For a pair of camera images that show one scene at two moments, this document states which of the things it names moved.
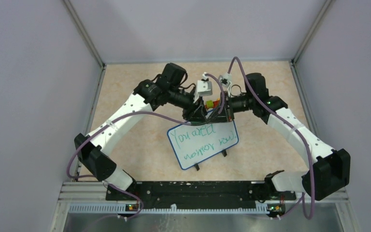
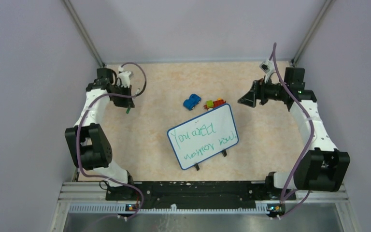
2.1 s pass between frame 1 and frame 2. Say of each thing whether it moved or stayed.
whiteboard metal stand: stayed
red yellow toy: stayed
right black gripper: moved
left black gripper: moved
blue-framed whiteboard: stayed
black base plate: stayed
